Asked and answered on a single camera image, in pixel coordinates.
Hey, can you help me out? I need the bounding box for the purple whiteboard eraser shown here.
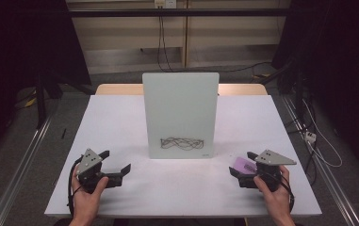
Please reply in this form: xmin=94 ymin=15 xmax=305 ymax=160
xmin=232 ymin=156 xmax=259 ymax=175

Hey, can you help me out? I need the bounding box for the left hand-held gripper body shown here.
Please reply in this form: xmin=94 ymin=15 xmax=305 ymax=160
xmin=75 ymin=148 xmax=110 ymax=194

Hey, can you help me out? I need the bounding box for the metal floor rail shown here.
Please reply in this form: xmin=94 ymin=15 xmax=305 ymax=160
xmin=281 ymin=94 xmax=359 ymax=226
xmin=0 ymin=115 xmax=53 ymax=226

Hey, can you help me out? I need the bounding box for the person's right hand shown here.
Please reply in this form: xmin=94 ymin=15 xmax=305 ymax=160
xmin=253 ymin=165 xmax=292 ymax=218

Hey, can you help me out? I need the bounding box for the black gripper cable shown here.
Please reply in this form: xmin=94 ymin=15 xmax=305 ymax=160
xmin=66 ymin=154 xmax=85 ymax=218
xmin=272 ymin=173 xmax=296 ymax=213

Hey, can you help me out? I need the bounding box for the light wooden table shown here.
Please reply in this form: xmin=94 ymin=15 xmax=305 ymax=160
xmin=94 ymin=83 xmax=269 ymax=96

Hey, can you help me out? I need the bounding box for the black metal stand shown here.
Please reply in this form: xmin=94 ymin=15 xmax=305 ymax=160
xmin=35 ymin=69 xmax=63 ymax=130

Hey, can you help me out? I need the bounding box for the white cable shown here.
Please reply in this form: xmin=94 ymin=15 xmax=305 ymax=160
xmin=302 ymin=98 xmax=344 ymax=169

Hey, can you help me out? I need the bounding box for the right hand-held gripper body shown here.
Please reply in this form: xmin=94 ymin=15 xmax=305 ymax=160
xmin=254 ymin=149 xmax=298 ymax=193

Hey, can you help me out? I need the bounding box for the black horizontal metal bar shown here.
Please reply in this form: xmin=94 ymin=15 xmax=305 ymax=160
xmin=68 ymin=8 xmax=294 ymax=18

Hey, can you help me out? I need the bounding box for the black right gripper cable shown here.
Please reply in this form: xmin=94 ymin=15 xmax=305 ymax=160
xmin=272 ymin=173 xmax=296 ymax=213

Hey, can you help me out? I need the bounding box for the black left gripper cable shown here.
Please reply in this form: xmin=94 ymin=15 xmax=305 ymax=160
xmin=66 ymin=154 xmax=85 ymax=218

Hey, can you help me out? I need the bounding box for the person's left hand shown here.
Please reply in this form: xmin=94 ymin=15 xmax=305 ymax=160
xmin=71 ymin=166 xmax=109 ymax=221

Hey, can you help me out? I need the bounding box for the black wall outlet cable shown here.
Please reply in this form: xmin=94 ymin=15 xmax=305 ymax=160
xmin=139 ymin=15 xmax=273 ymax=73

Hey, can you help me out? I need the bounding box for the white power adapter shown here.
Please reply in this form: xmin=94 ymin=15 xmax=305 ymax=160
xmin=304 ymin=131 xmax=318 ymax=144

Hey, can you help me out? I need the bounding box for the white wall outlet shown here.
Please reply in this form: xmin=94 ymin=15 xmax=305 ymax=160
xmin=154 ymin=0 xmax=178 ymax=9

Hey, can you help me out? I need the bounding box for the pale green glass whiteboard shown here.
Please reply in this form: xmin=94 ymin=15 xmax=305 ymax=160
xmin=141 ymin=72 xmax=220 ymax=160

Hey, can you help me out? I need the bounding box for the black curtain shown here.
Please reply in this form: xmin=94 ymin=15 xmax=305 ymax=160
xmin=0 ymin=0 xmax=92 ymax=169
xmin=270 ymin=0 xmax=359 ymax=182

